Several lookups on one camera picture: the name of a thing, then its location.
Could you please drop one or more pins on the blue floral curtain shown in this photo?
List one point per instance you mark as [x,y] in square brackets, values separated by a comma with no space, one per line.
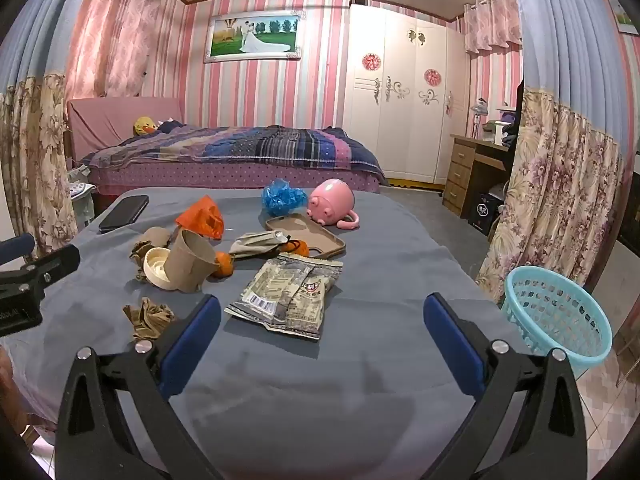
[550,160]
[30,135]

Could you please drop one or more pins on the silver snack packet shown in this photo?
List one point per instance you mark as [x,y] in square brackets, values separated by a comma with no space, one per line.
[285,295]

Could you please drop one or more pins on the beige face mask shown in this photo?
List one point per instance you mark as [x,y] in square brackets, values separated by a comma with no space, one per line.
[255,244]

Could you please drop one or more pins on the black smartphone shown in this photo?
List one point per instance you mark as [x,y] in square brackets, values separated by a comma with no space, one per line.
[122,214]

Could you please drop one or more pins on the patchwork blanket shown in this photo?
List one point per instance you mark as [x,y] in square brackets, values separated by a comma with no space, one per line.
[260,145]

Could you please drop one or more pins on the bed with pink headboard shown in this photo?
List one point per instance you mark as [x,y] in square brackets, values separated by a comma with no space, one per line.
[225,175]

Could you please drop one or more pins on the orange tangerine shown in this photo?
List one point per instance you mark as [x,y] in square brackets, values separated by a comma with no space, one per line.
[223,264]

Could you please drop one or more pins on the wooden desk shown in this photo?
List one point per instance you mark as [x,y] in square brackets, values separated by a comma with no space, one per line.
[460,170]

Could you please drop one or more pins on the pink patterned window curtain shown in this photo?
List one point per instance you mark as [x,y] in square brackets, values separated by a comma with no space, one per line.
[115,35]

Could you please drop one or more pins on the pink curtain valance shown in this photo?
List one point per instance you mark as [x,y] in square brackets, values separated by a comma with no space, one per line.
[492,25]

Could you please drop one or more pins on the blue plastic bag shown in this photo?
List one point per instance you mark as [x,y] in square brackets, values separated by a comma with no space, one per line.
[282,195]

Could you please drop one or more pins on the small wall picture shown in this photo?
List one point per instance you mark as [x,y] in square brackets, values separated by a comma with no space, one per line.
[629,22]

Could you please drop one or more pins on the brown paper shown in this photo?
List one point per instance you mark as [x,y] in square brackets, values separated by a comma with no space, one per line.
[155,237]

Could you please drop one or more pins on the white plastic lid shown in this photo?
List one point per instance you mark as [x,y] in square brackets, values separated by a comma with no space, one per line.
[155,270]

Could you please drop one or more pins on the tan cloth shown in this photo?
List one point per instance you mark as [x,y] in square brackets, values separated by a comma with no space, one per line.
[147,320]

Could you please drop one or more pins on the tan phone case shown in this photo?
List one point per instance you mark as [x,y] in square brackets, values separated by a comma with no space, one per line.
[312,237]

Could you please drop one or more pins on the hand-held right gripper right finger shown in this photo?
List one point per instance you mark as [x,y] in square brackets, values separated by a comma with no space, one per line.
[452,340]

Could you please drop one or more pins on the white grey box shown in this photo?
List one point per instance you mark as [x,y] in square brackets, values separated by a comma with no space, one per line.
[497,132]

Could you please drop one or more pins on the black carton box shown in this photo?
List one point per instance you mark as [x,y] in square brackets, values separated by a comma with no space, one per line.
[484,214]

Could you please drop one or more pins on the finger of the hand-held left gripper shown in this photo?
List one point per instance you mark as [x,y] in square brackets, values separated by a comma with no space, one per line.
[55,262]
[17,247]

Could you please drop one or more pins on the desk lamp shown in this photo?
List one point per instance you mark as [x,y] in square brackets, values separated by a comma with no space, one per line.
[480,107]

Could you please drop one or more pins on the yellow duck plush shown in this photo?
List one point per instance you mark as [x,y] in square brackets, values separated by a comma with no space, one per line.
[144,126]

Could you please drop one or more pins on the red round paper ornament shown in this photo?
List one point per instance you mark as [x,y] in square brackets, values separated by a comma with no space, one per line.
[372,61]
[432,76]

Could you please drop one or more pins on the framed wedding picture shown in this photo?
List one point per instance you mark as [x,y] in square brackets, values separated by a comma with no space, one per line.
[250,35]

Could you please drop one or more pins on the grey table cloth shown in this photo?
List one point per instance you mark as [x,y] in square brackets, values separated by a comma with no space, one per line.
[325,385]

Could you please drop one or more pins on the brown paper cup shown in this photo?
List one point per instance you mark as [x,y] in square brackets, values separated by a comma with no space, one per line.
[187,265]

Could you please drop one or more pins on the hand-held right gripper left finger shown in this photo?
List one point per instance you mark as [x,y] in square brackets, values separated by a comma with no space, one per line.
[192,340]

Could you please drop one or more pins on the white wardrobe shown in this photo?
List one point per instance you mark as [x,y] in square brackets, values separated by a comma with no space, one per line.
[395,125]

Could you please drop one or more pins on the orange plastic bag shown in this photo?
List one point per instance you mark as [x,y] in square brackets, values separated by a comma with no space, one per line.
[202,217]

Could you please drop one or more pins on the turquoise plastic basket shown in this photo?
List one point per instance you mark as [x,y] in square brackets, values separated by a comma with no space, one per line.
[511,310]

